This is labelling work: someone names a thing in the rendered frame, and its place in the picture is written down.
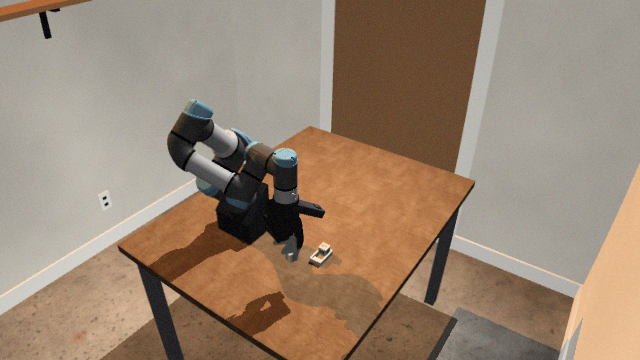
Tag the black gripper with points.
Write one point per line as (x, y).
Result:
(288, 226)

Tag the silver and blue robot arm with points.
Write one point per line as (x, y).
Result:
(230, 150)

